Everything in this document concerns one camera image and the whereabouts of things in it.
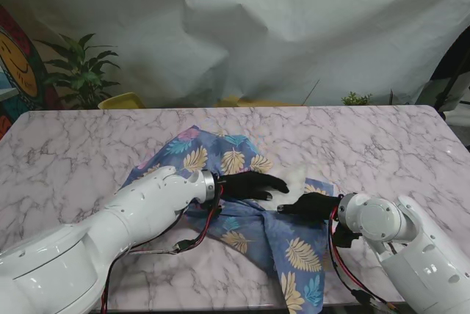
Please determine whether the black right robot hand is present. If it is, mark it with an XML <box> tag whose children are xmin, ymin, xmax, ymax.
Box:
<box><xmin>277</xmin><ymin>191</ymin><xmax>341</xmax><ymax>224</ymax></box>

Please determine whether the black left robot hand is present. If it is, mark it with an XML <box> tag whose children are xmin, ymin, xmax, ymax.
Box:
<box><xmin>220</xmin><ymin>171</ymin><xmax>290</xmax><ymax>201</ymax></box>

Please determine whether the white pillow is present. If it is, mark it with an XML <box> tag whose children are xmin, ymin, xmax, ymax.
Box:
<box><xmin>264</xmin><ymin>170</ymin><xmax>311</xmax><ymax>212</ymax></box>

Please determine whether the blue leaf-print pillowcase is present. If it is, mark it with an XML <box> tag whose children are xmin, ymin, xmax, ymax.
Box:
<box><xmin>120</xmin><ymin>126</ymin><xmax>337</xmax><ymax>314</ymax></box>

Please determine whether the yellow wooden bench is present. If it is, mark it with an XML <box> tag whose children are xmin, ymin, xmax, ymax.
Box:
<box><xmin>216</xmin><ymin>94</ymin><xmax>320</xmax><ymax>108</ymax></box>

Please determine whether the small green plant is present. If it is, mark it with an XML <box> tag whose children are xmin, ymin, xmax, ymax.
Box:
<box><xmin>341</xmin><ymin>92</ymin><xmax>372</xmax><ymax>106</ymax></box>

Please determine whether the white backdrop sheet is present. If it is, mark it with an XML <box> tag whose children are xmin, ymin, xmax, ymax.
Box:
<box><xmin>0</xmin><ymin>0</ymin><xmax>470</xmax><ymax>109</ymax></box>

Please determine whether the yellow plastic chair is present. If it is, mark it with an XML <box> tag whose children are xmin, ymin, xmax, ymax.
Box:
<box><xmin>97</xmin><ymin>91</ymin><xmax>145</xmax><ymax>110</ymax></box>

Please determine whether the dark stand with equipment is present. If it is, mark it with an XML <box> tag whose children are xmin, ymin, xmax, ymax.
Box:
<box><xmin>427</xmin><ymin>27</ymin><xmax>470</xmax><ymax>126</ymax></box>

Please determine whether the large green potted plant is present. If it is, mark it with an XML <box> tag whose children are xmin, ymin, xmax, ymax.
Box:
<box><xmin>35</xmin><ymin>32</ymin><xmax>120</xmax><ymax>110</ymax></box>

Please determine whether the colourful smiley face board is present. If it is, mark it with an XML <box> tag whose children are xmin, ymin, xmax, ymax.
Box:
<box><xmin>0</xmin><ymin>4</ymin><xmax>62</xmax><ymax>139</ymax></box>

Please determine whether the red black right arm cable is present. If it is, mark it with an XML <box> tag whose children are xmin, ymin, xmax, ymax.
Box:
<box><xmin>328</xmin><ymin>211</ymin><xmax>397</xmax><ymax>307</ymax></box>

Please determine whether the red black arm cable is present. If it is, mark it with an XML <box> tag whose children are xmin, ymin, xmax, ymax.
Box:
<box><xmin>328</xmin><ymin>211</ymin><xmax>397</xmax><ymax>307</ymax></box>
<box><xmin>98</xmin><ymin>196</ymin><xmax>225</xmax><ymax>311</ymax></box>

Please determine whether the red black left arm cable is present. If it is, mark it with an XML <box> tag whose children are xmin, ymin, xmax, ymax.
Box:
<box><xmin>98</xmin><ymin>196</ymin><xmax>225</xmax><ymax>311</ymax></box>

